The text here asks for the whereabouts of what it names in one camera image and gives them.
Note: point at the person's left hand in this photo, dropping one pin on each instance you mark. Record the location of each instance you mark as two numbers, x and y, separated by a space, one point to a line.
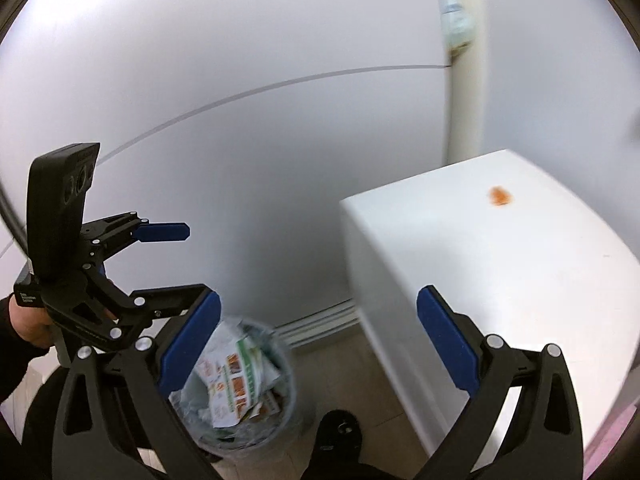
30 327

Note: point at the printed food flyer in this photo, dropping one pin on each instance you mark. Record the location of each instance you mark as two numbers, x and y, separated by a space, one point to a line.
235 385

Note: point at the small orange peel piece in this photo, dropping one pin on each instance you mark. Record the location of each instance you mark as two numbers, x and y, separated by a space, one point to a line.
501 196

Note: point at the pink blanket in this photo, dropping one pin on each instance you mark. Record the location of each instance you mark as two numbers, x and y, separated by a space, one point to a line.
607 450

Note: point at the light blue cloth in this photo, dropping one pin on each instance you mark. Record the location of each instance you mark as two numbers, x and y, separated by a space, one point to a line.
455 15

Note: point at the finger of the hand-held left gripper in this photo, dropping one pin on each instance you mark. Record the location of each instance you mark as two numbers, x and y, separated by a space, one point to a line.
160 300
165 232

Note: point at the black slipper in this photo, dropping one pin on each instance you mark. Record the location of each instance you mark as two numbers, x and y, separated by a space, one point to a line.
337 435

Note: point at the trash bin with clear liner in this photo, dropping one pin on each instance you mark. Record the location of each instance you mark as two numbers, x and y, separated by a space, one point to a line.
285 400

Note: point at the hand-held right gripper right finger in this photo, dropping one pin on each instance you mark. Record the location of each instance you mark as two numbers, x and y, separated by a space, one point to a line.
447 340

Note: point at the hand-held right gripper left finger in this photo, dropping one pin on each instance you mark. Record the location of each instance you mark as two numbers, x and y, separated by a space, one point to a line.
192 340

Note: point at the grey wardrobe door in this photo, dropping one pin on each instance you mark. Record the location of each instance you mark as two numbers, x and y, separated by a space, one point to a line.
200 60

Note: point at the white nightstand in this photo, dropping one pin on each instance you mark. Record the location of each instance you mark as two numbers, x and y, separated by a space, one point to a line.
500 260

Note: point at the cream wardrobe frame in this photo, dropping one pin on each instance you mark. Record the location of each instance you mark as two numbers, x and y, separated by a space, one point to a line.
465 110

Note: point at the person's black pants leg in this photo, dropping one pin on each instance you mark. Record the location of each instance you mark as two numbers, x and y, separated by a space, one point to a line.
40 420

